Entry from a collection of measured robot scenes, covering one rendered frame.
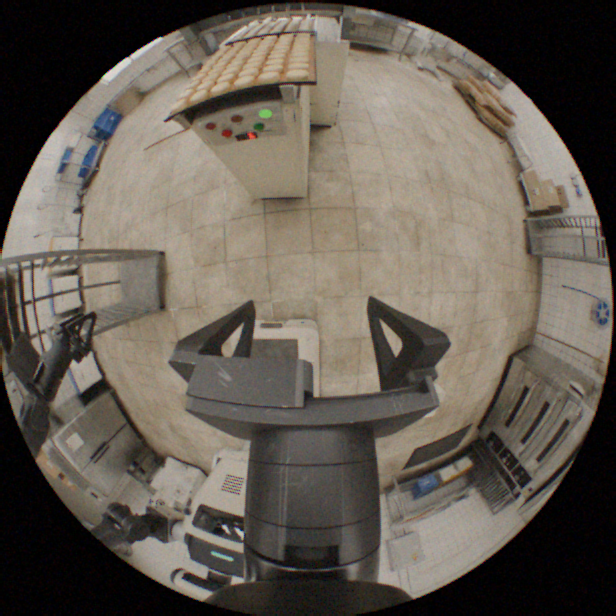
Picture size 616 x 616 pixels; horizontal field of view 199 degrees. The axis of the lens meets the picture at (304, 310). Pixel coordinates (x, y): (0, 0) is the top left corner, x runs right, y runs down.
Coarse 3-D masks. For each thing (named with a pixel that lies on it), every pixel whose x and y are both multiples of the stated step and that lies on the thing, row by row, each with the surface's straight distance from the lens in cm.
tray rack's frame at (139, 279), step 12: (36, 264) 178; (48, 264) 179; (120, 264) 205; (132, 264) 184; (144, 264) 167; (156, 264) 154; (120, 276) 205; (132, 276) 184; (144, 276) 167; (156, 276) 154; (84, 288) 189; (120, 288) 207; (132, 288) 185; (144, 288) 168; (156, 288) 155; (36, 300) 180; (132, 300) 187; (144, 300) 170; (156, 300) 156; (36, 336) 180
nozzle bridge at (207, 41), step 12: (228, 12) 130; (252, 12) 128; (264, 12) 127; (276, 12) 122; (288, 12) 121; (300, 12) 120; (312, 12) 120; (324, 12) 120; (336, 12) 120; (348, 12) 117; (192, 24) 131; (204, 24) 134; (216, 24) 132; (228, 24) 126; (348, 24) 129; (192, 36) 128; (204, 36) 139; (348, 36) 131; (204, 48) 140; (216, 48) 147
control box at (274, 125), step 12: (240, 108) 59; (252, 108) 57; (264, 108) 56; (276, 108) 56; (204, 120) 62; (216, 120) 61; (228, 120) 61; (252, 120) 60; (264, 120) 59; (276, 120) 59; (204, 132) 66; (216, 132) 65; (240, 132) 64; (252, 132) 63; (264, 132) 63; (276, 132) 63; (216, 144) 70
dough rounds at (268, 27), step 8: (256, 24) 169; (264, 24) 161; (272, 24) 151; (280, 24) 146; (288, 24) 154; (296, 24) 142; (304, 24) 138; (312, 24) 149; (248, 32) 141; (256, 32) 130; (264, 32) 122; (272, 32) 120; (232, 40) 124
